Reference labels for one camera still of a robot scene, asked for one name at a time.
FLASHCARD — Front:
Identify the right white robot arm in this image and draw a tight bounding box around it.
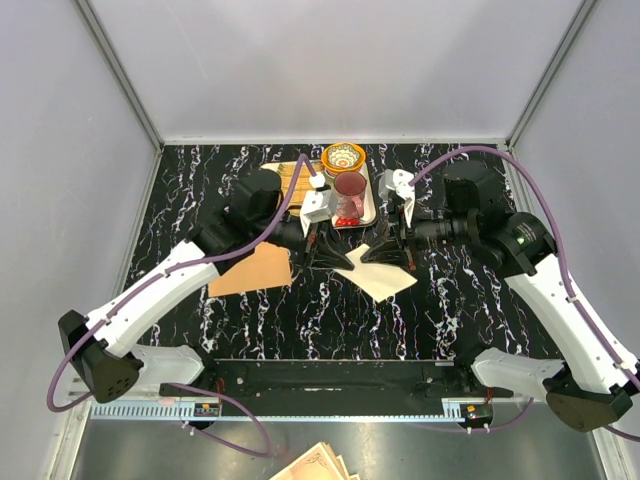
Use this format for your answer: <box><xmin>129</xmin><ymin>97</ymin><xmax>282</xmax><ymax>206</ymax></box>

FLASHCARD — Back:
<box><xmin>361</xmin><ymin>161</ymin><xmax>639</xmax><ymax>432</ymax></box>

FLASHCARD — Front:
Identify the white strawberry tray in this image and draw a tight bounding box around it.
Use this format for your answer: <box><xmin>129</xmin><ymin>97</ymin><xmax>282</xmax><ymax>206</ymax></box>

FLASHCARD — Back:
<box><xmin>261</xmin><ymin>160</ymin><xmax>377</xmax><ymax>229</ymax></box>

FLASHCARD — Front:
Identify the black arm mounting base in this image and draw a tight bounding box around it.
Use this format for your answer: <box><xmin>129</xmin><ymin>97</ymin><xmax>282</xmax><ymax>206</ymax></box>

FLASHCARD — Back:
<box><xmin>191</xmin><ymin>359</ymin><xmax>487</xmax><ymax>399</ymax></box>

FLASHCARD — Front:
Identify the brown paper envelope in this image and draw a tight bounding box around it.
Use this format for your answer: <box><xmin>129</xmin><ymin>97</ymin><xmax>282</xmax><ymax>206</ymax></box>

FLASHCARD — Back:
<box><xmin>208</xmin><ymin>242</ymin><xmax>292</xmax><ymax>298</ymax></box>

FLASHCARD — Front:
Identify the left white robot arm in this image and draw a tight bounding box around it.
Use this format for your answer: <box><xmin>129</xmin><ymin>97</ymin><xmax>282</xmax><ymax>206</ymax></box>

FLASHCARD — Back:
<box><xmin>58</xmin><ymin>168</ymin><xmax>354</xmax><ymax>403</ymax></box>

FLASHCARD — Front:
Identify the yellow woven bamboo basket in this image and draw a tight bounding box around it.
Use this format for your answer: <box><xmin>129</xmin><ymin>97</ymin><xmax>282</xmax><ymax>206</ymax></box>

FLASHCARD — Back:
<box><xmin>274</xmin><ymin>163</ymin><xmax>331</xmax><ymax>219</ymax></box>

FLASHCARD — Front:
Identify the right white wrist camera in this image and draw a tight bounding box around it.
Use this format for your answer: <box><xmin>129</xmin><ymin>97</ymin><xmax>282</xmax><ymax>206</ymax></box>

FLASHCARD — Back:
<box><xmin>378</xmin><ymin>169</ymin><xmax>416</xmax><ymax>227</ymax></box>

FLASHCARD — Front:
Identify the ornate bordered letter paper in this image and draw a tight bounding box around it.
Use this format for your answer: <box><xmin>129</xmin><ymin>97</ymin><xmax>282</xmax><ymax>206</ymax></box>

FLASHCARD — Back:
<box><xmin>335</xmin><ymin>244</ymin><xmax>418</xmax><ymax>302</ymax></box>

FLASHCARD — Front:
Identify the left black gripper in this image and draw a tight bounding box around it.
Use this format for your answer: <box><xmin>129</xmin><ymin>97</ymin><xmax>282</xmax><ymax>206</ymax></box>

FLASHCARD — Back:
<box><xmin>253</xmin><ymin>211</ymin><xmax>356</xmax><ymax>272</ymax></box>

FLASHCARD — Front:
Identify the stack of spare letters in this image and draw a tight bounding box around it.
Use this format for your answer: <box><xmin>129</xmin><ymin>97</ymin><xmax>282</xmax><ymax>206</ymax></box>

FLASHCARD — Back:
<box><xmin>271</xmin><ymin>442</ymin><xmax>361</xmax><ymax>480</ymax></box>

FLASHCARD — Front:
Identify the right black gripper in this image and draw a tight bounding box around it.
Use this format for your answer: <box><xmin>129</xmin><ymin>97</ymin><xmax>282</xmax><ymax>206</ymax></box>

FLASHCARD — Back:
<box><xmin>361</xmin><ymin>201</ymin><xmax>475</xmax><ymax>270</ymax></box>

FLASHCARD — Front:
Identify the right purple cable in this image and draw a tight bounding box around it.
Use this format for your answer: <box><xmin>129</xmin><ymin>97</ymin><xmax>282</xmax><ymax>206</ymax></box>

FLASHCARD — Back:
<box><xmin>409</xmin><ymin>144</ymin><xmax>640</xmax><ymax>444</ymax></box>

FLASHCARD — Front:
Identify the slotted cable duct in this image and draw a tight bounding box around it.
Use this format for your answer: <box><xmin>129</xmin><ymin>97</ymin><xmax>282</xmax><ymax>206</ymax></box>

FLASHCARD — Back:
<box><xmin>90</xmin><ymin>392</ymin><xmax>484</xmax><ymax>422</ymax></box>

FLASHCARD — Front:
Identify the yellow patterned bowl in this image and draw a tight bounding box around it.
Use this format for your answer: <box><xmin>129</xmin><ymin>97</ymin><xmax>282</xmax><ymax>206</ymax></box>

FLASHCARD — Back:
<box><xmin>321</xmin><ymin>142</ymin><xmax>366</xmax><ymax>174</ymax></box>

